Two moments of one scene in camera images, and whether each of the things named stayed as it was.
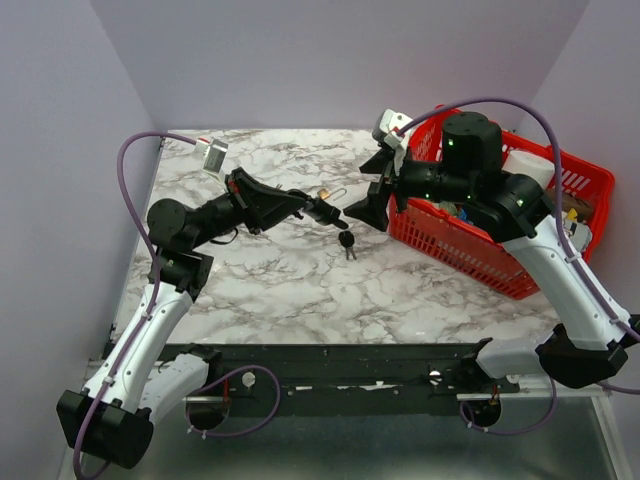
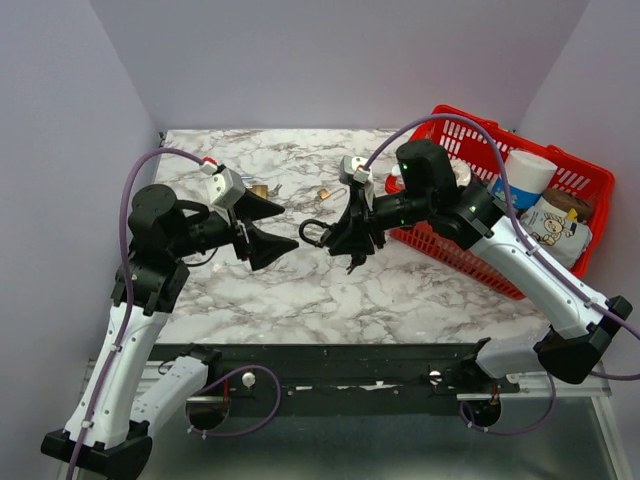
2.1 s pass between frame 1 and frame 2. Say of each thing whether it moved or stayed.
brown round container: stayed
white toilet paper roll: stayed
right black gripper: moved
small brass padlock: stayed
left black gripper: moved
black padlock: moved
